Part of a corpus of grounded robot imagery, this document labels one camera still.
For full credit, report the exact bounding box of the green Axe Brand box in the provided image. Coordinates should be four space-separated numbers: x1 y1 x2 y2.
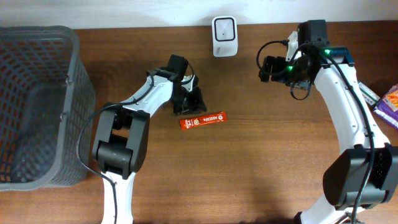
358 82 381 108

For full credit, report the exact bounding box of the grey plastic mesh basket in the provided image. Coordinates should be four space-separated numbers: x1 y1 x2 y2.
1 26 96 192

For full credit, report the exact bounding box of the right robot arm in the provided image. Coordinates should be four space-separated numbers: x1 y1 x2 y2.
256 20 397 224

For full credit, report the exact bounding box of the red Nescafe stick sachet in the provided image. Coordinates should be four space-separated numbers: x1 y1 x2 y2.
179 111 228 130

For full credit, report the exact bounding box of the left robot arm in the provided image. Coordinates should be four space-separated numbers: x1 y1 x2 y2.
92 54 207 223

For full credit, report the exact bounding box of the orange Kleenex tissue pack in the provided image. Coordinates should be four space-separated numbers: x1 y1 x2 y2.
382 90 398 112

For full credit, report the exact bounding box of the white barcode scanner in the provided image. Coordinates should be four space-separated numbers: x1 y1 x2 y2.
211 16 239 57

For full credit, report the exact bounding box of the Carefree liners pack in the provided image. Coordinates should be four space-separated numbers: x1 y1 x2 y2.
373 85 397 129

